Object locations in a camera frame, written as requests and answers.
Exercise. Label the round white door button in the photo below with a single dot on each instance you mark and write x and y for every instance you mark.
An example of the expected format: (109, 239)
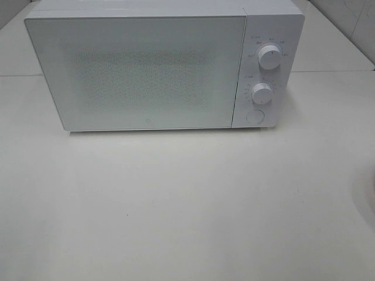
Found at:
(255, 117)

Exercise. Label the white microwave door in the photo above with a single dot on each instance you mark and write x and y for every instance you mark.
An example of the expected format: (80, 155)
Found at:
(111, 74)

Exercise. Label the white timer knob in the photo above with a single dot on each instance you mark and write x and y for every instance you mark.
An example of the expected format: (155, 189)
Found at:
(261, 93)

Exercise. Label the upper white power knob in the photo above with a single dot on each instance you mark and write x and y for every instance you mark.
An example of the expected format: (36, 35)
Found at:
(269, 56)

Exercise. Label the white microwave oven body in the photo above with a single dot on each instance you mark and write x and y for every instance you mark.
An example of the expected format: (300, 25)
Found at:
(278, 22)

